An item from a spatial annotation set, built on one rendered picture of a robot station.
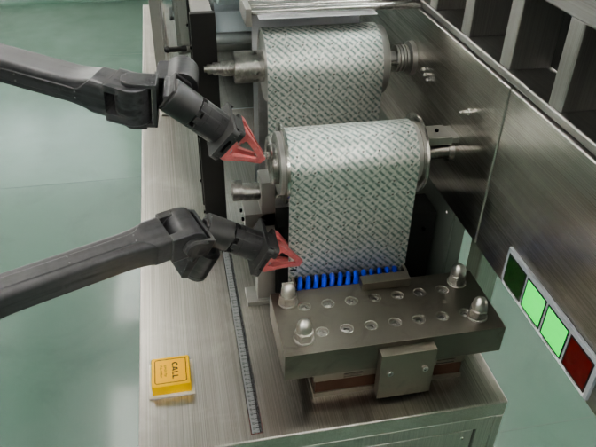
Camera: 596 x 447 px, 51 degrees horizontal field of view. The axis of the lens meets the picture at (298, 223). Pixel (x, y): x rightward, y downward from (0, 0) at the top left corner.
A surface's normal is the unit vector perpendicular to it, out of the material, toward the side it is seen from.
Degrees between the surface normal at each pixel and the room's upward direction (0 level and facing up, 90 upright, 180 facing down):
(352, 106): 92
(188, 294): 0
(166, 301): 0
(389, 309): 0
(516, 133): 90
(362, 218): 90
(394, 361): 90
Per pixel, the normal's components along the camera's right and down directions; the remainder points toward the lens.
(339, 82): 0.19, 0.60
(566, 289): -0.98, 0.10
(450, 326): 0.02, -0.81
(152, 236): 0.18, -0.67
